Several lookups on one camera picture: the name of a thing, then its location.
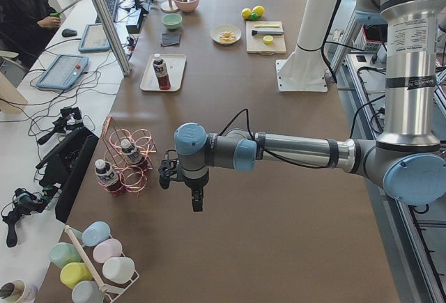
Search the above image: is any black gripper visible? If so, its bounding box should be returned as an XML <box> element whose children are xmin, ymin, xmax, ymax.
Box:
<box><xmin>183</xmin><ymin>169</ymin><xmax>209</xmax><ymax>212</ymax></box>

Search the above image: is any dark juice bottle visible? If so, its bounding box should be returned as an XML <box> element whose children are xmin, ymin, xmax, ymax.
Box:
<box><xmin>153</xmin><ymin>54</ymin><xmax>171</xmax><ymax>90</ymax></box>

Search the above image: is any glazed donut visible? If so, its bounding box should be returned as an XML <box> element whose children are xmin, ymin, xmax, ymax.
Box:
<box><xmin>219</xmin><ymin>31</ymin><xmax>236</xmax><ymax>43</ymax></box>

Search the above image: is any white plate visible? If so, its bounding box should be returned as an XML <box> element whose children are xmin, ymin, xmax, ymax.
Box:
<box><xmin>210</xmin><ymin>24</ymin><xmax>241</xmax><ymax>45</ymax></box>

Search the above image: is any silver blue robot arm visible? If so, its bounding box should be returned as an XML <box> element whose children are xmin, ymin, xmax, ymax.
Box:
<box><xmin>174</xmin><ymin>0</ymin><xmax>445</xmax><ymax>211</ymax></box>

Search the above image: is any cream plastic tray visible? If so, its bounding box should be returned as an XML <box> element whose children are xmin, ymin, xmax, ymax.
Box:
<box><xmin>140</xmin><ymin>54</ymin><xmax>186</xmax><ymax>92</ymax></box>

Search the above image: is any juice bottle in rack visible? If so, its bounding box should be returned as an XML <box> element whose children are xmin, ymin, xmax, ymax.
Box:
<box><xmin>121</xmin><ymin>139</ymin><xmax>143</xmax><ymax>165</ymax></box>

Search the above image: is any juice bottle front rack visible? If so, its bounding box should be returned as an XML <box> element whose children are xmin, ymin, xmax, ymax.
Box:
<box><xmin>95</xmin><ymin>159</ymin><xmax>124</xmax><ymax>196</ymax></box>

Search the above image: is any pink cup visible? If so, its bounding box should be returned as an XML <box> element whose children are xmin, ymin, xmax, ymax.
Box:
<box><xmin>93</xmin><ymin>238</ymin><xmax>123</xmax><ymax>263</ymax></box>

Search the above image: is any light blue cup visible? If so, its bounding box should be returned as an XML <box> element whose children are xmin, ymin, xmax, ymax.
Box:
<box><xmin>82</xmin><ymin>221</ymin><xmax>111</xmax><ymax>247</ymax></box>

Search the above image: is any white cup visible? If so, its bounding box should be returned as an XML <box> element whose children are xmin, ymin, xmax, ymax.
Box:
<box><xmin>102</xmin><ymin>256</ymin><xmax>135</xmax><ymax>284</ymax></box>

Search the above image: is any grey cup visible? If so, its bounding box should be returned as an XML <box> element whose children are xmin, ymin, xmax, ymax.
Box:
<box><xmin>71</xmin><ymin>281</ymin><xmax>105</xmax><ymax>303</ymax></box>

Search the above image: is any yellow cup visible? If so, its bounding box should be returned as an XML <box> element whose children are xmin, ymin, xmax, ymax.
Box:
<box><xmin>59</xmin><ymin>262</ymin><xmax>93</xmax><ymax>289</ymax></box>

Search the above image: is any mint green cup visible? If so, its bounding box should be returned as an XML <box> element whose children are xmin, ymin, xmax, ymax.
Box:
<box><xmin>49</xmin><ymin>242</ymin><xmax>82</xmax><ymax>269</ymax></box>

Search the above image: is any dark grey cloth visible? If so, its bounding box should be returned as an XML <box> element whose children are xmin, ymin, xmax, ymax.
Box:
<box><xmin>160</xmin><ymin>33</ymin><xmax>181</xmax><ymax>47</ymax></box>

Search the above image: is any wooden cutting board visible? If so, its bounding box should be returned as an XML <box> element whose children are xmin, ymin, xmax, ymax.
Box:
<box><xmin>245</xmin><ymin>21</ymin><xmax>286</xmax><ymax>54</ymax></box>

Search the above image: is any halved lemon piece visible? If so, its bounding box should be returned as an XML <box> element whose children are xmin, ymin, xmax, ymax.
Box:
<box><xmin>263</xmin><ymin>36</ymin><xmax>274</xmax><ymax>45</ymax></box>

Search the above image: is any mint green bowl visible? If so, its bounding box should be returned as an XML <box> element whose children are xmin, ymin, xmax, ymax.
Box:
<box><xmin>162</xmin><ymin>13</ymin><xmax>183</xmax><ymax>30</ymax></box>

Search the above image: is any yellow plastic knife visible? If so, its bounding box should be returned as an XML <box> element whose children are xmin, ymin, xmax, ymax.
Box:
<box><xmin>254</xmin><ymin>24</ymin><xmax>280</xmax><ymax>29</ymax></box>

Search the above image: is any blue teach pendant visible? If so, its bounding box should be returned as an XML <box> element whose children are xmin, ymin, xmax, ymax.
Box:
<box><xmin>78</xmin><ymin>24</ymin><xmax>110</xmax><ymax>53</ymax></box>
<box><xmin>36</xmin><ymin>54</ymin><xmax>89</xmax><ymax>90</ymax></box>

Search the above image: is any green lime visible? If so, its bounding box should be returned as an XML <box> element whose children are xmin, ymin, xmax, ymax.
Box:
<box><xmin>249</xmin><ymin>13</ymin><xmax>260</xmax><ymax>21</ymax></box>

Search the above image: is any yellow lemon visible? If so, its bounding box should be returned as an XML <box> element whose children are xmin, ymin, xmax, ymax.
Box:
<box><xmin>252</xmin><ymin>6</ymin><xmax>266</xmax><ymax>17</ymax></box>
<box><xmin>241</xmin><ymin>8</ymin><xmax>252</xmax><ymax>20</ymax></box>

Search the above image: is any pink bowl with ice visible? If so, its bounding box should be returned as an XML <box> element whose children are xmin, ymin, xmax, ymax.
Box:
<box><xmin>172</xmin><ymin>0</ymin><xmax>202</xmax><ymax>14</ymax></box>

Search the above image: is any black computer mouse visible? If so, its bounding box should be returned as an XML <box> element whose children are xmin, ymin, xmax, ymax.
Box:
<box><xmin>61</xmin><ymin>29</ymin><xmax>77</xmax><ymax>38</ymax></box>

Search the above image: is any paper cup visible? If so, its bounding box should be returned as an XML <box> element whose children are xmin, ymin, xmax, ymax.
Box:
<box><xmin>1</xmin><ymin>280</ymin><xmax>38</xmax><ymax>303</ymax></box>

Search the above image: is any black keyboard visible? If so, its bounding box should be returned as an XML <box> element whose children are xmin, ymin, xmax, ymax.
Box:
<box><xmin>104</xmin><ymin>0</ymin><xmax>120</xmax><ymax>22</ymax></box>

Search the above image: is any person in black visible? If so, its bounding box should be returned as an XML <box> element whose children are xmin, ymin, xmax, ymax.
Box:
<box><xmin>1</xmin><ymin>0</ymin><xmax>61</xmax><ymax>68</ymax></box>

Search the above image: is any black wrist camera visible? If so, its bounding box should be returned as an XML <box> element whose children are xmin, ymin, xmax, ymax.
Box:
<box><xmin>158</xmin><ymin>149</ymin><xmax>183</xmax><ymax>189</ymax></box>

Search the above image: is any copper wire bottle rack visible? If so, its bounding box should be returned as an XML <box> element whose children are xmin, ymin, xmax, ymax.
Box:
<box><xmin>101</xmin><ymin>116</ymin><xmax>157</xmax><ymax>196</ymax></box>

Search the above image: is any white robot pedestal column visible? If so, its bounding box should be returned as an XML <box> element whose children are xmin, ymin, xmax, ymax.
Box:
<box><xmin>276</xmin><ymin>0</ymin><xmax>338</xmax><ymax>93</ymax></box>

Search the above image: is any black handled knife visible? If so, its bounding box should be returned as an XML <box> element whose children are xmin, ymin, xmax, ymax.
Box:
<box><xmin>251</xmin><ymin>29</ymin><xmax>284</xmax><ymax>36</ymax></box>

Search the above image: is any aluminium frame post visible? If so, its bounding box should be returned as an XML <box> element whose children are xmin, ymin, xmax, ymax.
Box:
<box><xmin>92</xmin><ymin>0</ymin><xmax>131</xmax><ymax>76</ymax></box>

